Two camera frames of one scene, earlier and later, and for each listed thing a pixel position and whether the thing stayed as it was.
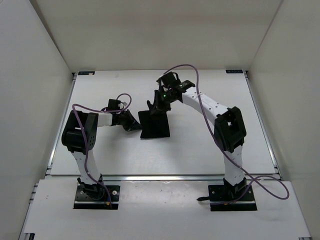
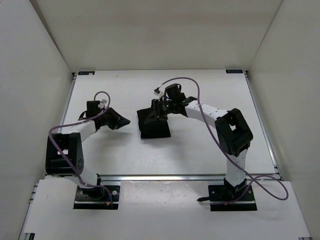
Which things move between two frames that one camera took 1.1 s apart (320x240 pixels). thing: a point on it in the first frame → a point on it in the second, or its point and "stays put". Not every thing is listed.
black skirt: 154,124 stays put
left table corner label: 90,73 stays put
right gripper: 157,106 → 156,114
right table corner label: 234,71 stays put
